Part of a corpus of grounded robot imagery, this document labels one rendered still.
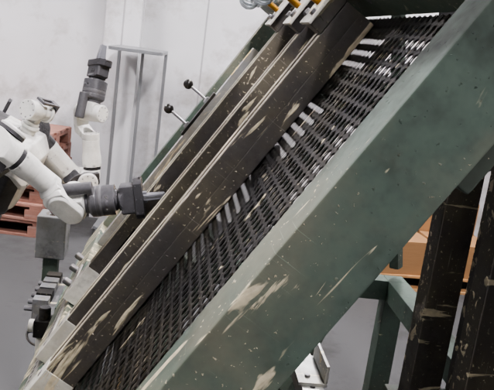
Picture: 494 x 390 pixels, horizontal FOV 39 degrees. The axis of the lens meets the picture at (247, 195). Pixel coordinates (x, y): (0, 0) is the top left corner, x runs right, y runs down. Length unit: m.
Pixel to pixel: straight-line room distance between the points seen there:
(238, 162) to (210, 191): 0.08
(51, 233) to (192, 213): 1.63
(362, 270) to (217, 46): 5.47
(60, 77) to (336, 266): 5.76
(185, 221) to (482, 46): 0.79
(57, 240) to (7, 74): 3.76
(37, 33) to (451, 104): 5.85
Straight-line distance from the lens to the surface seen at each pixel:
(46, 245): 3.00
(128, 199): 2.01
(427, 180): 0.79
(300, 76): 1.37
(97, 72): 2.69
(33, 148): 2.36
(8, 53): 6.59
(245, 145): 1.37
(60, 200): 1.97
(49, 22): 6.47
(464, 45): 0.78
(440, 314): 1.52
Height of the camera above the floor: 1.74
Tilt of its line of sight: 13 degrees down
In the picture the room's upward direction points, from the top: 8 degrees clockwise
